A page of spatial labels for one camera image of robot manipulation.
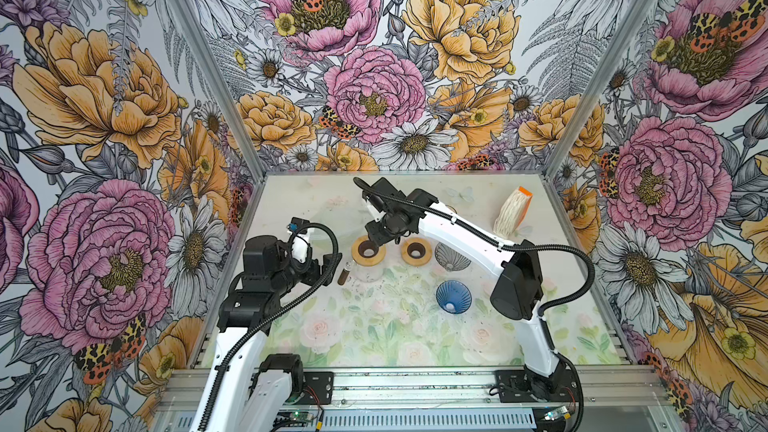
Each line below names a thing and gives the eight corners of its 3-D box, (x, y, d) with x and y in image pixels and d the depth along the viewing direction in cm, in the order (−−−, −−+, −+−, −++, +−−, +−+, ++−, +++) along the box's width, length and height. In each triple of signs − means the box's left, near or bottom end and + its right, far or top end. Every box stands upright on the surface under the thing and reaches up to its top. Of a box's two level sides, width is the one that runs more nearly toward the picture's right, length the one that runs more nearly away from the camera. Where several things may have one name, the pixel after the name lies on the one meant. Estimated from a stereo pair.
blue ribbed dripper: (435, 318, 87) (439, 308, 82) (433, 291, 93) (436, 280, 87) (468, 318, 87) (474, 308, 82) (464, 291, 93) (469, 280, 87)
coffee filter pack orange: (489, 230, 107) (499, 209, 98) (508, 207, 114) (518, 185, 105) (509, 242, 104) (520, 221, 95) (527, 217, 111) (539, 196, 102)
